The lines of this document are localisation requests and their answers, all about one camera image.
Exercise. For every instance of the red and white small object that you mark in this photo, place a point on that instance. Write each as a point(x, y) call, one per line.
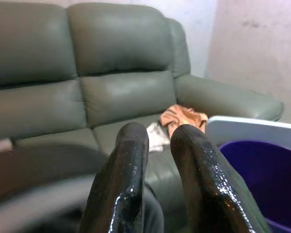
point(1, 146)

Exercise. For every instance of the dark round table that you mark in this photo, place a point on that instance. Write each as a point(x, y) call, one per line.
point(38, 184)

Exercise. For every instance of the grey-green leather sofa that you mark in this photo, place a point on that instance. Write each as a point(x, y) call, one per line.
point(99, 72)

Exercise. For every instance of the purple rubbish bin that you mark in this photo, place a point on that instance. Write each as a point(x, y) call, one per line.
point(266, 179)

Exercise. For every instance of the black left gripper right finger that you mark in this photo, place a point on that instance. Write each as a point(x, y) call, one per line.
point(208, 179)

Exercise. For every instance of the orange crumpled cloth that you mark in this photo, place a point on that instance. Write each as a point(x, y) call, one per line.
point(182, 117)

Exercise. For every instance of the white crumpled paper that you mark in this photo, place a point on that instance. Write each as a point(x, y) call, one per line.
point(156, 137)

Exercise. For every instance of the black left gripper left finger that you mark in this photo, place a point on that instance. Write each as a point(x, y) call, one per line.
point(122, 179)

